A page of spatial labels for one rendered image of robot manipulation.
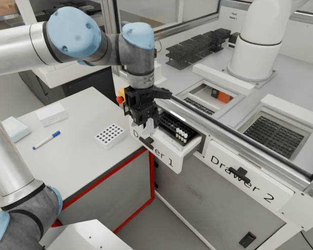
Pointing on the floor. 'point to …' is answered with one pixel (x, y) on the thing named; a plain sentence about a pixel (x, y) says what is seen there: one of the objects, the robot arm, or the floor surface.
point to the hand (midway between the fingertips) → (148, 129)
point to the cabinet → (219, 207)
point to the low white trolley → (90, 162)
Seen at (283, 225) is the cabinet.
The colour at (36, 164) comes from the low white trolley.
